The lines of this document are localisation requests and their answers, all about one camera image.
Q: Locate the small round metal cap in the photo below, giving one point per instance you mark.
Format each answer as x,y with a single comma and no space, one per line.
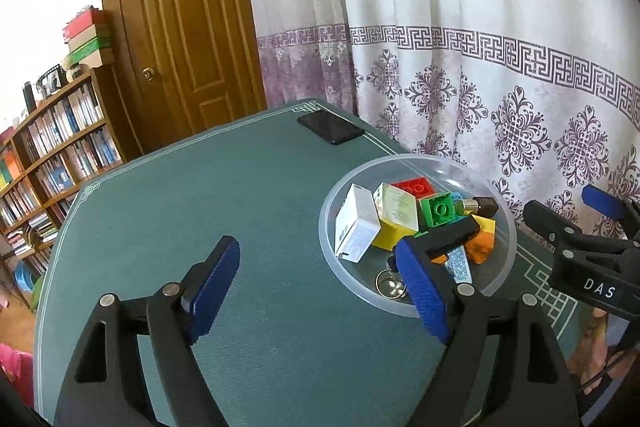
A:
390,284

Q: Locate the beige storage box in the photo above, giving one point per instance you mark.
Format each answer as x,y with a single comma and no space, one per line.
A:
89,37

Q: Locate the pink cloth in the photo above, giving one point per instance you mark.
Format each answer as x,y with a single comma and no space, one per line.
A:
12,364

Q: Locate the red block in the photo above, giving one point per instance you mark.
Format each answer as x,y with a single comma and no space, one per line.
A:
412,186

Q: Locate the white carton box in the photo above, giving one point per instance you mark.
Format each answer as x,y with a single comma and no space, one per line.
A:
357,227

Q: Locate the brown and gold lipstick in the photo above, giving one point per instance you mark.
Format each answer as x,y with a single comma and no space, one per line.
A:
477,206

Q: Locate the yellow and orange block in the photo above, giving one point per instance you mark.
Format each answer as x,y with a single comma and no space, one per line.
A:
481,247

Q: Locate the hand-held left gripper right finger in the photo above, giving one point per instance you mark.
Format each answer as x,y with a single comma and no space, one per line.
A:
425,297

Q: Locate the rows of shelved books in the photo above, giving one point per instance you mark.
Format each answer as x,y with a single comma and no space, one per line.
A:
65,122

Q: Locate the wooden bookshelf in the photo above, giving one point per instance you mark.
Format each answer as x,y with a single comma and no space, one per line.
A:
112,107

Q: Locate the green storage box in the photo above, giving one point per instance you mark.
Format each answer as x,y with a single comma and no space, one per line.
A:
90,49

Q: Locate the black bottle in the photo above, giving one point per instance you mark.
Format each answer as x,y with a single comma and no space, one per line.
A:
27,97

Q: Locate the green covered desktop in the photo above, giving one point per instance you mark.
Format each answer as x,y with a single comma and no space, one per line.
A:
200,187

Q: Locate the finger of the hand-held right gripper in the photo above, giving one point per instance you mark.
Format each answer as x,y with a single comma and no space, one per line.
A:
602,202
542,217

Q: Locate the clear plastic bowl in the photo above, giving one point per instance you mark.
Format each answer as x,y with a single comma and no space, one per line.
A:
350,277

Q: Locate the green and pink block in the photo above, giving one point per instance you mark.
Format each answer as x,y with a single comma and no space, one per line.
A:
440,211

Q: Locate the brown wooden door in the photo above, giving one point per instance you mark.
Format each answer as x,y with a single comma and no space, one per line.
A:
200,7

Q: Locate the brass door knob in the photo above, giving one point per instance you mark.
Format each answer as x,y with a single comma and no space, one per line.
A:
148,73

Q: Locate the yellow toy brick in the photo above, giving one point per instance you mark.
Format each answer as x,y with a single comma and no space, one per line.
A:
397,207

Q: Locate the black smartphone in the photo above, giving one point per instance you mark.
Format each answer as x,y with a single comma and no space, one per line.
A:
330,127

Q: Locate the dark grey block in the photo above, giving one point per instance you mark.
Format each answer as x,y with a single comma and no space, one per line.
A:
452,234

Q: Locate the blue plastic stool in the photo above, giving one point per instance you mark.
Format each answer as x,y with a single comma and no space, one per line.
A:
22,279

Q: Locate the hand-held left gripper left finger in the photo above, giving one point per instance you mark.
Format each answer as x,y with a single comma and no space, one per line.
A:
215,292

